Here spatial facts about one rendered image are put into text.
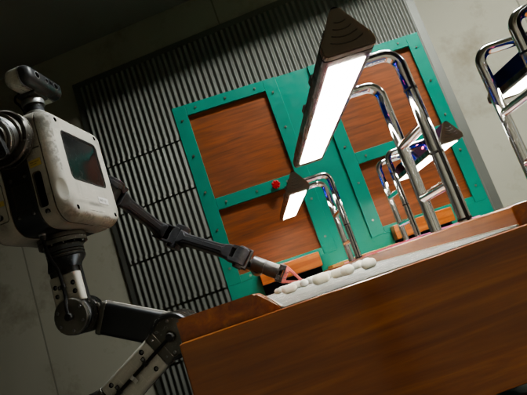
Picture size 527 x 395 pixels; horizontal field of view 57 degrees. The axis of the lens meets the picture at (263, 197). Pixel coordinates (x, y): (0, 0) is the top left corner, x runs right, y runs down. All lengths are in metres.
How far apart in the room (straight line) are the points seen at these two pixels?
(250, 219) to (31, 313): 2.99
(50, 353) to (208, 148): 2.93
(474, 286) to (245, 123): 2.06
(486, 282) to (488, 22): 4.19
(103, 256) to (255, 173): 2.44
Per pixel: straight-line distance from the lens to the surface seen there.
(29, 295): 5.00
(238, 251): 1.90
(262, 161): 2.49
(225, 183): 2.47
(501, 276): 0.62
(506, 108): 1.18
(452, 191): 0.94
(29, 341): 5.02
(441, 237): 0.88
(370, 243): 2.46
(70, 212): 1.44
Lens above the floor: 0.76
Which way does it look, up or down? 10 degrees up
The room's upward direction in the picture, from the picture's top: 19 degrees counter-clockwise
